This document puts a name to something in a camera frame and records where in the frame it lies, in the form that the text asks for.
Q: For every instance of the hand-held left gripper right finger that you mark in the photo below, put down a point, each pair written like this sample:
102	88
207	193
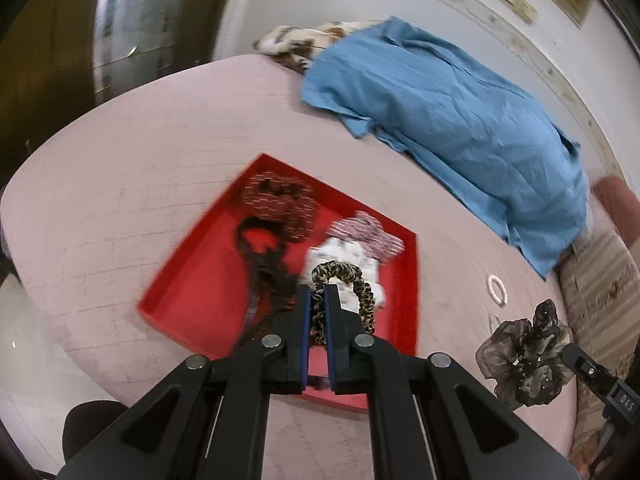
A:
328	345

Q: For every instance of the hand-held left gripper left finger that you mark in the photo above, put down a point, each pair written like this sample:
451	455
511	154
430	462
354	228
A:
304	345

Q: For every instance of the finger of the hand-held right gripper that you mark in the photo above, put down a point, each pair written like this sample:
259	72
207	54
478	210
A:
590	370

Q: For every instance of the leopard print scrunchie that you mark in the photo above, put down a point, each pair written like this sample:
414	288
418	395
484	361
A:
367	295

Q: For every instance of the olive sheer beaded scrunchie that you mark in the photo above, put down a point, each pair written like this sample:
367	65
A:
525	360

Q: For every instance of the white cherry print scrunchie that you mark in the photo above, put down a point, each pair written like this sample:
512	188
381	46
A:
332	255

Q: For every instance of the red plaid scrunchie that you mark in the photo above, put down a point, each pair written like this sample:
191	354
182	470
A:
365	237

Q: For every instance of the black satin scrunchie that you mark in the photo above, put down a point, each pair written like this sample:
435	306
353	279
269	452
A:
245	247

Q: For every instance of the red tray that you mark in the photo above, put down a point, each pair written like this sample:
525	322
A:
210	280

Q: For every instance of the dark red patterned scrunchie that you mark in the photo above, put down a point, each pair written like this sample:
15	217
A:
277	200

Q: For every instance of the striped floral cushion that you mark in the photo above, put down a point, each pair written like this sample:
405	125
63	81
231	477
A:
600	300

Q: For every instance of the terracotta cushion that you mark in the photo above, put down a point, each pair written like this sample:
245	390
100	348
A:
620	205

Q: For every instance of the black round stool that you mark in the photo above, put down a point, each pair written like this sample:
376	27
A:
90	425

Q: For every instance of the blue cloth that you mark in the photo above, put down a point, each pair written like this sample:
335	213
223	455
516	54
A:
450	125

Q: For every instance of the brown patterned blanket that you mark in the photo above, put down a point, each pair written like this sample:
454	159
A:
295	42

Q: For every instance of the glossy cabinet door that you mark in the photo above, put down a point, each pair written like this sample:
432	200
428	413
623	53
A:
145	20

